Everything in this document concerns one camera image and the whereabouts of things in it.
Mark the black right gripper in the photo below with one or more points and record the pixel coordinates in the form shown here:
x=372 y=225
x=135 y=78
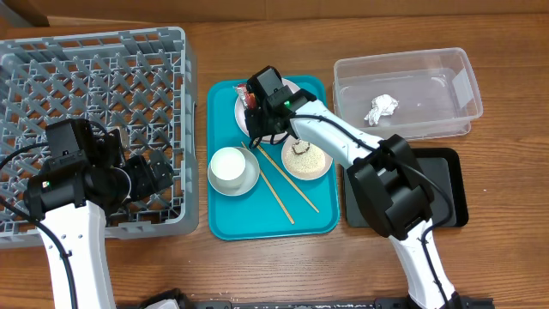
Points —
x=251 y=126

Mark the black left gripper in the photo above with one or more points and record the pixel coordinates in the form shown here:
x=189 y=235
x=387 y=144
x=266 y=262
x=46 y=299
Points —
x=151 y=175

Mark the red snack wrapper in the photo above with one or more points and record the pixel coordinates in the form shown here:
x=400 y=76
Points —
x=248 y=99

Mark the rice and food scraps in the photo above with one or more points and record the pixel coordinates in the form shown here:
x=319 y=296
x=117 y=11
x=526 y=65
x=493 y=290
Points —
x=304 y=158

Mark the pink bowl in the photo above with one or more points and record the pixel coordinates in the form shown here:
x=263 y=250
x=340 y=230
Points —
x=328 y=163

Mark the white plastic cup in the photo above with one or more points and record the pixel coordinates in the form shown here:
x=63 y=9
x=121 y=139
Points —
x=227 y=167

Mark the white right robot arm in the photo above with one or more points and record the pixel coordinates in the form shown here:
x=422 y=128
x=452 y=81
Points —
x=392 y=192

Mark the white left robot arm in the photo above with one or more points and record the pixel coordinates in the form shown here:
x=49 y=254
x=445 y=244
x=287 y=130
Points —
x=85 y=179

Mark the grey plastic dishwasher rack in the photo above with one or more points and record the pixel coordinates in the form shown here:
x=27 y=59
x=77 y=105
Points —
x=142 y=82

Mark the clear plastic waste bin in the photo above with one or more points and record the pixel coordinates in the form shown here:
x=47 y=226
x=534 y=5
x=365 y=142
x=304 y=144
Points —
x=436 y=90

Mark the large white round plate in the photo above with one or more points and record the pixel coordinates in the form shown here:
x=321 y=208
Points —
x=239 y=114

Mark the right wooden chopstick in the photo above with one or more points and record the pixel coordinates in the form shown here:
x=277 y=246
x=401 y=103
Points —
x=287 y=178

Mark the wooden chopstick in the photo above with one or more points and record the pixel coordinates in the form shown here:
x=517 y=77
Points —
x=274 y=195
x=287 y=178

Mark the grey shallow bowl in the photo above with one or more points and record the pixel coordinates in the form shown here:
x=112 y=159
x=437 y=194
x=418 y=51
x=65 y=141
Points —
x=234 y=192

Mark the left wooden chopstick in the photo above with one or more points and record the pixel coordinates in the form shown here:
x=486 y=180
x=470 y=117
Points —
x=274 y=195

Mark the teal plastic serving tray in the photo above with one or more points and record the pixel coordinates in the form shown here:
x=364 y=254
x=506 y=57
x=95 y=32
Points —
x=256 y=214

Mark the black rectangular tray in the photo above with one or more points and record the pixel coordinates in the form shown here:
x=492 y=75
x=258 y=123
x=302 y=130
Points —
x=443 y=167

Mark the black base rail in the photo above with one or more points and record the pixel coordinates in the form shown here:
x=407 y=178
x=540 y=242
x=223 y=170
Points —
x=175 y=298

